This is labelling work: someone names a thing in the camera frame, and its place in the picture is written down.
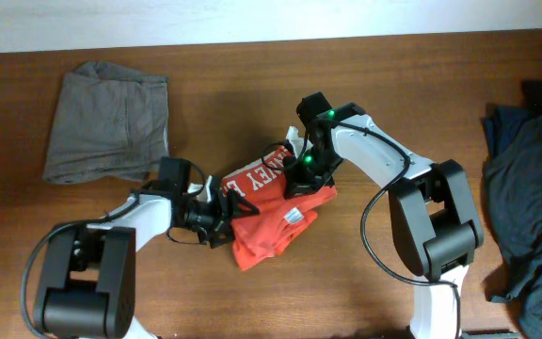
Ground orange t-shirt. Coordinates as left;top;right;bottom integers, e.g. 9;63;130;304
221;147;337;271

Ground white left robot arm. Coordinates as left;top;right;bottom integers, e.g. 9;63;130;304
21;190;240;338

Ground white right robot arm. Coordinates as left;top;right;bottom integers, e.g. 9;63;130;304
277;93;484;338

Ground dark blue clothes pile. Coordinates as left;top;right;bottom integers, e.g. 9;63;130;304
483;80;542;338

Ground folded grey pants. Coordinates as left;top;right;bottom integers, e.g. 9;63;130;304
43;61;169;185

